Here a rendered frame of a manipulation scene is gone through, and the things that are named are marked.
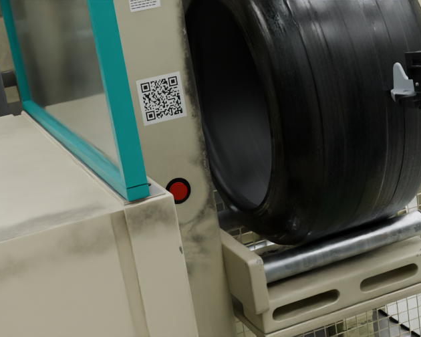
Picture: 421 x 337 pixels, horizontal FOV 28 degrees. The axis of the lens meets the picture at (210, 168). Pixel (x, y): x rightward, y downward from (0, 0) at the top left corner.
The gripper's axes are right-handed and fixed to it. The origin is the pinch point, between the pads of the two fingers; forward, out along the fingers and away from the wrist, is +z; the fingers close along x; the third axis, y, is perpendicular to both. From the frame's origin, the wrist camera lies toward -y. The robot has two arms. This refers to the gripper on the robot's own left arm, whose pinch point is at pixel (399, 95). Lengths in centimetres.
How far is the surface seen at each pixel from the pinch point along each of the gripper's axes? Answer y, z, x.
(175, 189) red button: -9.1, 21.1, 32.2
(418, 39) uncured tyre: 7.5, 2.2, -6.3
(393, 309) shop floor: -103, 154, -77
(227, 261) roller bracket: -23.9, 21.8, 25.6
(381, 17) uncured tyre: 12.1, 3.1, -0.9
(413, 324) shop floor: -105, 140, -76
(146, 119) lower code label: 3.5, 20.2, 34.6
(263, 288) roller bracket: -27.1, 12.1, 23.6
